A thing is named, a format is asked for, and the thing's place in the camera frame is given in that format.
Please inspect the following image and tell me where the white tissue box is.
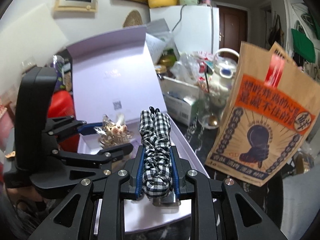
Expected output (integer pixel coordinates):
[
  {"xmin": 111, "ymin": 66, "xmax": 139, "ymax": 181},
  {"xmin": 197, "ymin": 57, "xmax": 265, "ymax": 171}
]
[{"xmin": 159, "ymin": 76, "xmax": 199, "ymax": 126}]

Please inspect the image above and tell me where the brown entrance door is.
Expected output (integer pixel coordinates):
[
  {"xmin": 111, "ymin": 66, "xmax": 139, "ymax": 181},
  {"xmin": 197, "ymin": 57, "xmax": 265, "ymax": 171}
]
[{"xmin": 217, "ymin": 5, "xmax": 248, "ymax": 52}]

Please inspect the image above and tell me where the near light blue covered chair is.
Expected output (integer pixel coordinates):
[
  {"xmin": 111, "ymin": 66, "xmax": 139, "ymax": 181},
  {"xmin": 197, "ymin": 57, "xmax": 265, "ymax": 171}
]
[{"xmin": 280, "ymin": 166, "xmax": 319, "ymax": 239}]

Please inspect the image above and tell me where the person left hand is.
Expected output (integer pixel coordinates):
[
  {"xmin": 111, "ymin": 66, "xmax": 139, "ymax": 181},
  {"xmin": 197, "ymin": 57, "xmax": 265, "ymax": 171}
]
[{"xmin": 1, "ymin": 184, "xmax": 55, "ymax": 225}]

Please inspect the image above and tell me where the white glass teapot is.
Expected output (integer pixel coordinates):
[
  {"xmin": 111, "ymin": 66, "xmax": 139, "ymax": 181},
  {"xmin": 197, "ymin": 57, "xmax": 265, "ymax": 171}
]
[{"xmin": 208, "ymin": 48, "xmax": 239, "ymax": 98}]

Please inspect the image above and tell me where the white refrigerator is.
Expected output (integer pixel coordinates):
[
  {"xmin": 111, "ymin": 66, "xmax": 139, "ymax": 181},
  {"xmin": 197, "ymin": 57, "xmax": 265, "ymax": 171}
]
[{"xmin": 150, "ymin": 5, "xmax": 220, "ymax": 53}]

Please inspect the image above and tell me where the brown paper takeout bag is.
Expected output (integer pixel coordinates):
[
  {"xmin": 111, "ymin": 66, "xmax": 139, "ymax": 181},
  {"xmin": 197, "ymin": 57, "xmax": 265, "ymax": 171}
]
[{"xmin": 206, "ymin": 42, "xmax": 319, "ymax": 186}]

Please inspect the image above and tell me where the clear glass jar with stirrer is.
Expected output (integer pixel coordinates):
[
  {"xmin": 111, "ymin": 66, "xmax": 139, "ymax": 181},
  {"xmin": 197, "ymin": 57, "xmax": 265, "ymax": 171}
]
[{"xmin": 197, "ymin": 90, "xmax": 223, "ymax": 129}]

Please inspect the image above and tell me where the red canister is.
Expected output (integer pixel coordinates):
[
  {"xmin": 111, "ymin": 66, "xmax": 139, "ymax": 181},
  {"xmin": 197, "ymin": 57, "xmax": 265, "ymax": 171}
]
[{"xmin": 47, "ymin": 90, "xmax": 75, "ymax": 118}]

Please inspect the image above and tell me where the green tote bag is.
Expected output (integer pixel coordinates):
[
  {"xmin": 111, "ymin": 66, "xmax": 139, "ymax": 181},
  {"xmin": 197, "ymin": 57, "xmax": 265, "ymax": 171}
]
[{"xmin": 291, "ymin": 29, "xmax": 316, "ymax": 63}]

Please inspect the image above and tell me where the smoky translucent square cup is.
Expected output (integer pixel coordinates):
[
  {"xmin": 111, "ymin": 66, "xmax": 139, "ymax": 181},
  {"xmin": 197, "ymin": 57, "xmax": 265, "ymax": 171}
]
[{"xmin": 152, "ymin": 191, "xmax": 181, "ymax": 207}]

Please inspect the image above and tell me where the gingham black white scrunchie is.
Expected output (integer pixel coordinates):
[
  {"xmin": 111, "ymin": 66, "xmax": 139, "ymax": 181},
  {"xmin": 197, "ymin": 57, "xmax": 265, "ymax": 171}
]
[{"xmin": 139, "ymin": 106, "xmax": 172, "ymax": 198}]

